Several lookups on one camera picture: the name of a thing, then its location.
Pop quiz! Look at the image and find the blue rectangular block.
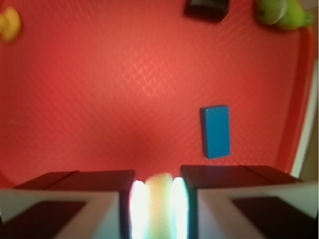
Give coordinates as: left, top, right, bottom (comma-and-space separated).
200, 106, 231, 159

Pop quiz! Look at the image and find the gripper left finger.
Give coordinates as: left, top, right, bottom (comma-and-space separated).
0, 170, 135, 239

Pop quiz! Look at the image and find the yellow rubber duck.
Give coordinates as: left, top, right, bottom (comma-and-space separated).
0, 6, 21, 43

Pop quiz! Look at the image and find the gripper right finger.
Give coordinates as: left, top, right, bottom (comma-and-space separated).
180, 165, 319, 239

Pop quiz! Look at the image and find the green and yellow sponge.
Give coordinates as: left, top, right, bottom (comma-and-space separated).
130, 173, 188, 239

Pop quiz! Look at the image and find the black rectangular block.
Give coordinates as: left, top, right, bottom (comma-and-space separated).
184, 0, 230, 22

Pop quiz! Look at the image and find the red plastic tray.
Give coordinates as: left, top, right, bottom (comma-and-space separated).
0, 0, 315, 187

